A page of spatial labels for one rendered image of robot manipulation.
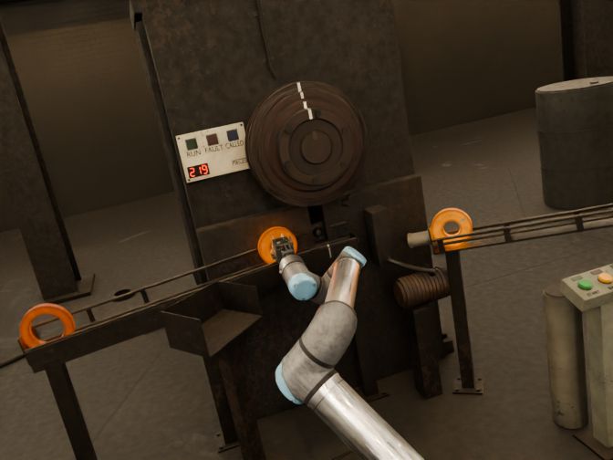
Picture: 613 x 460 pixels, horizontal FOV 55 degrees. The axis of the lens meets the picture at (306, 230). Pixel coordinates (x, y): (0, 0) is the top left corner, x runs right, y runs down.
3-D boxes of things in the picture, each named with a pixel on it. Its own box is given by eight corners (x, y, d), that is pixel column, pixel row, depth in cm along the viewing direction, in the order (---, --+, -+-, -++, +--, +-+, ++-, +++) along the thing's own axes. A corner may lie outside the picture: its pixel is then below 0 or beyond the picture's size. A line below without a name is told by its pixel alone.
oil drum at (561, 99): (526, 201, 480) (517, 89, 455) (588, 183, 493) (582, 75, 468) (577, 215, 424) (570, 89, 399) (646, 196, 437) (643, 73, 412)
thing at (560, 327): (545, 416, 222) (535, 288, 208) (573, 406, 225) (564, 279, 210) (567, 433, 211) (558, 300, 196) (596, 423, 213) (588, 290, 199)
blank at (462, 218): (449, 253, 235) (449, 256, 232) (422, 224, 234) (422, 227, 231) (481, 228, 229) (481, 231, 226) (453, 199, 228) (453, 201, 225)
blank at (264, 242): (252, 235, 232) (253, 236, 229) (288, 220, 235) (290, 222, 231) (264, 270, 236) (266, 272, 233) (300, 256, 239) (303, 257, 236)
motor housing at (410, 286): (407, 389, 256) (389, 275, 241) (452, 373, 261) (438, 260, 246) (420, 403, 244) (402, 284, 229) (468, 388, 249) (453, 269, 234)
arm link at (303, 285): (308, 306, 205) (285, 297, 200) (298, 286, 216) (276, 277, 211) (324, 285, 203) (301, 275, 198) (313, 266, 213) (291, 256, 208)
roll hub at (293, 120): (284, 191, 221) (268, 116, 213) (353, 174, 227) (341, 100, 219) (287, 193, 216) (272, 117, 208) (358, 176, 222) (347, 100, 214)
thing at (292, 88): (259, 215, 231) (233, 94, 218) (370, 188, 241) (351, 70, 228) (263, 219, 225) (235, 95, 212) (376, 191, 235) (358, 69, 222)
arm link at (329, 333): (326, 311, 146) (345, 238, 211) (296, 347, 150) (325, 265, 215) (363, 338, 147) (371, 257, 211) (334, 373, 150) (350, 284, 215)
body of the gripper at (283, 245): (289, 234, 224) (298, 250, 214) (292, 252, 228) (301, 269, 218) (270, 238, 222) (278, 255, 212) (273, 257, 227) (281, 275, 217)
